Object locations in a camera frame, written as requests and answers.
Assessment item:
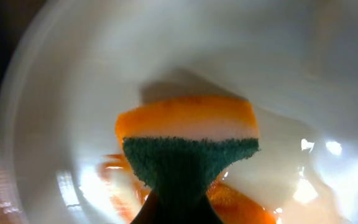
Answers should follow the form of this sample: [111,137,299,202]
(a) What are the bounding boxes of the white plate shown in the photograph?
[0,1,358,223]

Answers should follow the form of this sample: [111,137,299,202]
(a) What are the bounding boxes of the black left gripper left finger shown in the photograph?
[131,191,160,224]

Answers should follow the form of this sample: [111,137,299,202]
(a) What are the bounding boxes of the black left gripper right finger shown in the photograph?
[197,195,223,224]

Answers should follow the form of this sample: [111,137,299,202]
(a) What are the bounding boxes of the orange green sponge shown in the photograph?
[115,96,275,223]

